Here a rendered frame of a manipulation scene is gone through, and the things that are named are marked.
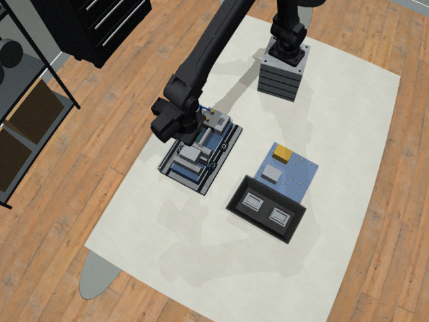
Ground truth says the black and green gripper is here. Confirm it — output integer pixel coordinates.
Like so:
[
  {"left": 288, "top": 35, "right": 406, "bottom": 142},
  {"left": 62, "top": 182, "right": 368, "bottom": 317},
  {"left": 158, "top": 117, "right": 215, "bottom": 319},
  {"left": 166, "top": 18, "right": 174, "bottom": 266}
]
[{"left": 172, "top": 112, "right": 206, "bottom": 147}]

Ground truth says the yellow brass block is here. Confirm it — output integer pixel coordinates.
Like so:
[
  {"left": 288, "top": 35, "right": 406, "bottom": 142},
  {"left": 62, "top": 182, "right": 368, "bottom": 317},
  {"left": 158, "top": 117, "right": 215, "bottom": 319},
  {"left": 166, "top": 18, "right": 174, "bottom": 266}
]
[{"left": 272, "top": 144, "right": 293, "bottom": 165}]

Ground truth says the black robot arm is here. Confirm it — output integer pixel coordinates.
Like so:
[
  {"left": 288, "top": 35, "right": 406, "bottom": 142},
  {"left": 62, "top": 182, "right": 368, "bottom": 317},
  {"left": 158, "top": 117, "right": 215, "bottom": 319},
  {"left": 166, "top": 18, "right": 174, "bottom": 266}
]
[{"left": 150, "top": 0, "right": 307, "bottom": 143}]

